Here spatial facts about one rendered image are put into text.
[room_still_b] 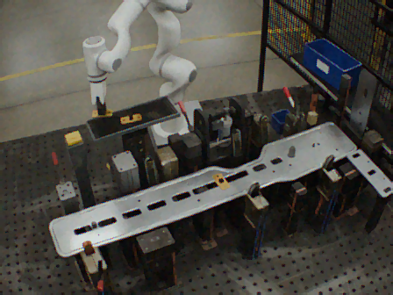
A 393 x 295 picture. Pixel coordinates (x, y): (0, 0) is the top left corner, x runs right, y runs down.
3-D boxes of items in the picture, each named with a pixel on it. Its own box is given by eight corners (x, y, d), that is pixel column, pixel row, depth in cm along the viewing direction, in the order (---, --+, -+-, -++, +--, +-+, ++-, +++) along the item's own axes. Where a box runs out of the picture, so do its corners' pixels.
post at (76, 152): (86, 219, 207) (67, 149, 177) (82, 207, 212) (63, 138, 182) (101, 214, 210) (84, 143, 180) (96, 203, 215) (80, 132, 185)
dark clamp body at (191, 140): (188, 214, 211) (186, 153, 185) (175, 195, 220) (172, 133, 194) (209, 206, 214) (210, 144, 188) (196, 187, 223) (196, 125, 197)
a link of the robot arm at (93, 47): (113, 68, 168) (96, 61, 172) (110, 38, 159) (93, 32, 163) (98, 79, 163) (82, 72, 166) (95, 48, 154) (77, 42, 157)
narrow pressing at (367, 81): (361, 138, 203) (376, 79, 180) (347, 124, 211) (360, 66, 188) (362, 138, 204) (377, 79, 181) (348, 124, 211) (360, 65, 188)
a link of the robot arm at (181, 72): (168, 87, 234) (168, 47, 217) (200, 100, 226) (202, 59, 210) (154, 99, 226) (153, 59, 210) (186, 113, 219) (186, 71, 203)
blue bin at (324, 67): (340, 92, 225) (344, 71, 216) (301, 63, 244) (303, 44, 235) (358, 83, 232) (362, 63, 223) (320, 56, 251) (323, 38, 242)
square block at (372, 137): (355, 197, 216) (374, 143, 192) (346, 186, 222) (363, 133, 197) (366, 190, 219) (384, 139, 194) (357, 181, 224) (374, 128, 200)
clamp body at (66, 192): (77, 255, 191) (58, 204, 167) (69, 237, 199) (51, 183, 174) (96, 249, 194) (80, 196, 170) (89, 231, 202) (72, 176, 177)
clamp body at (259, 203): (246, 264, 190) (255, 214, 166) (232, 244, 198) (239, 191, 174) (265, 255, 193) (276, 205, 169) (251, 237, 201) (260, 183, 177)
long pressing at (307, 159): (61, 265, 154) (60, 262, 153) (46, 221, 169) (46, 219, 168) (360, 150, 199) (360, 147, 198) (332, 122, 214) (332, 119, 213)
